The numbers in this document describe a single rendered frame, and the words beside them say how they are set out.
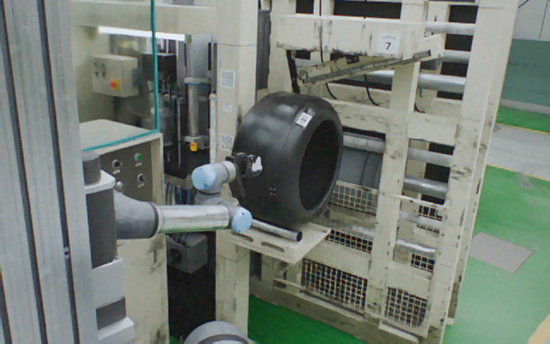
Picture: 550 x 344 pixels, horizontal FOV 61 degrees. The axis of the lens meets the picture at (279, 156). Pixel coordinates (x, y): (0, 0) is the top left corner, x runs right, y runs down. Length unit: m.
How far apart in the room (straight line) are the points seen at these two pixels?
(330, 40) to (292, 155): 0.58
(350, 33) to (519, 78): 9.02
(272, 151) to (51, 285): 1.17
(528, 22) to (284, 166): 9.49
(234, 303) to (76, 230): 1.79
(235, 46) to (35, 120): 1.44
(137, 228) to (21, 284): 0.52
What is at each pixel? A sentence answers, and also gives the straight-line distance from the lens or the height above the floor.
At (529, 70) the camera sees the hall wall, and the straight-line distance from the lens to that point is 10.86.
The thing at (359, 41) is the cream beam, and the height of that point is 1.70.
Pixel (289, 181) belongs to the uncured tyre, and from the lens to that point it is 1.79.
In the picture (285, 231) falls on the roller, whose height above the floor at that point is 0.91.
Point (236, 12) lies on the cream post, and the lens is 2.02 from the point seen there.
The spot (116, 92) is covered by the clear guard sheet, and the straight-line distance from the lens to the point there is 1.93.
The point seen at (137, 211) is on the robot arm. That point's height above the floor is 1.32.
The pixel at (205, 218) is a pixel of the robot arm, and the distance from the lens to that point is 1.36.
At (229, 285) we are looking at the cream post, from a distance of 2.43.
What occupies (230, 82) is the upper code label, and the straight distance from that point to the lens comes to 2.06.
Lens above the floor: 1.83
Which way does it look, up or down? 18 degrees down
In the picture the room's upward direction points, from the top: 3 degrees clockwise
